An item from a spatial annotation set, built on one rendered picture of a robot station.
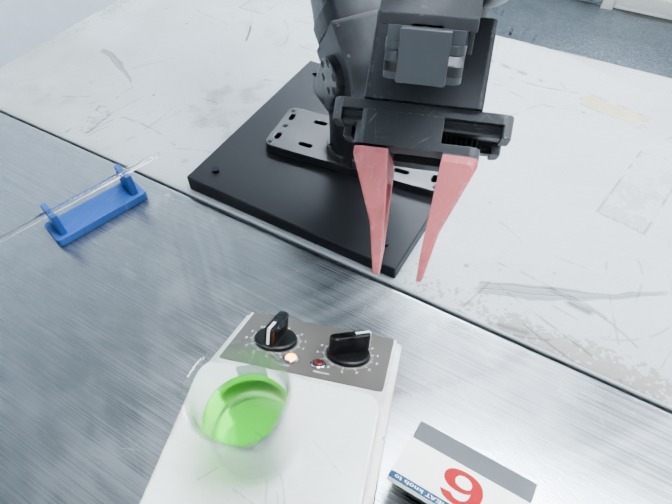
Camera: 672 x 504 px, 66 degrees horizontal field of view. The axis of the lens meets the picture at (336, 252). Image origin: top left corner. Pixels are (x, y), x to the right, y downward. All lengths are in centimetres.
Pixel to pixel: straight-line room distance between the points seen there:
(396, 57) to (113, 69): 62
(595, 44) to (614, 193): 229
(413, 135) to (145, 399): 30
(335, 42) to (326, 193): 15
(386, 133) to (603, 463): 29
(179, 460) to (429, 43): 26
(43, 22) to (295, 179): 147
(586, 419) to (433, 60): 31
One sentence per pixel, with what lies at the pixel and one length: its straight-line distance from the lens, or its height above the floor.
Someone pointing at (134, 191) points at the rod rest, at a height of 91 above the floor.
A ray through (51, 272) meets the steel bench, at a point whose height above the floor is 90.
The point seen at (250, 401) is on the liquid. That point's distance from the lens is 30.
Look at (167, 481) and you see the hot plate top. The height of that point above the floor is 99.
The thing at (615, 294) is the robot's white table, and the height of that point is 90.
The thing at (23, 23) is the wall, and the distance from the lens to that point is 191.
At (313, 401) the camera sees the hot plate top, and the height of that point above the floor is 99.
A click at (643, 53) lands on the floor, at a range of 291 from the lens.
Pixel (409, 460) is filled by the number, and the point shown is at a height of 92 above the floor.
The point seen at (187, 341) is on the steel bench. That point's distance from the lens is 47.
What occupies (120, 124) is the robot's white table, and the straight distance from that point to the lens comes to 72.
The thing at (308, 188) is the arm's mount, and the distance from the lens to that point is 55.
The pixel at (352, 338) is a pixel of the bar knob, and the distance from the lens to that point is 38.
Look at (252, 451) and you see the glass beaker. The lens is 25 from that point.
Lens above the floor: 129
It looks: 51 degrees down
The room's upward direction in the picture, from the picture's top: 2 degrees counter-clockwise
